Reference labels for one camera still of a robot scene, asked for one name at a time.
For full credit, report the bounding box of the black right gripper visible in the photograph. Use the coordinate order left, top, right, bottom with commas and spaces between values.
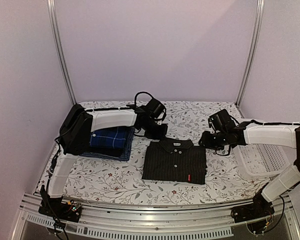
198, 131, 228, 151

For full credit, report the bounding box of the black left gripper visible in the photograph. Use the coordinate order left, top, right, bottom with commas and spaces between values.
141, 120, 169, 141

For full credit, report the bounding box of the dark blue checked shirt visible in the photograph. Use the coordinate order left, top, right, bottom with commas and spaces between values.
80, 126, 135, 162

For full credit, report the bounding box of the black pinstriped long sleeve shirt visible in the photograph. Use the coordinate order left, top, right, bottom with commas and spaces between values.
142, 138, 207, 185

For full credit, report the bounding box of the blue plaid shirt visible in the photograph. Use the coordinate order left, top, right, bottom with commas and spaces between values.
89, 126, 135, 149

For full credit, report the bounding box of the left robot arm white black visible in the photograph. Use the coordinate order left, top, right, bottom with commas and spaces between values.
40, 100, 168, 217

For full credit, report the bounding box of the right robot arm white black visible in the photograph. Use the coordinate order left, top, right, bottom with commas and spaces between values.
199, 117, 300, 218

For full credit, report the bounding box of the white plastic laundry basket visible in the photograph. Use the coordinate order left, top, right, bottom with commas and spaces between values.
233, 144, 290, 180

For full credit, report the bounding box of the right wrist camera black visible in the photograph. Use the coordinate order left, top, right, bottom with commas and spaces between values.
208, 109, 239, 133

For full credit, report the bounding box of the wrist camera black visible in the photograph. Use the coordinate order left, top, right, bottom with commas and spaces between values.
134, 91, 167, 122
208, 109, 239, 133

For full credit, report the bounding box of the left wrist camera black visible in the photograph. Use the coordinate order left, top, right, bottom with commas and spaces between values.
134, 91, 167, 122

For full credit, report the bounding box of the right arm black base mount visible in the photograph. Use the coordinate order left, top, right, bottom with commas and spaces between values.
230, 192, 275, 235

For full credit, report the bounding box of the right aluminium frame post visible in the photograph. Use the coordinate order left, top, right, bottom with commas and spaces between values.
235, 0, 265, 109

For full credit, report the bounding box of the aluminium frame post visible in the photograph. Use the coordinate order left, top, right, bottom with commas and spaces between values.
46, 0, 77, 105
235, 0, 265, 109

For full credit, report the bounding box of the aluminium front rail frame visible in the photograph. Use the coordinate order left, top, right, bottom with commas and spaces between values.
11, 193, 300, 240

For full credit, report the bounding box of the left aluminium frame post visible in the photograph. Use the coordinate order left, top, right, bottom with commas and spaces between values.
46, 0, 77, 105

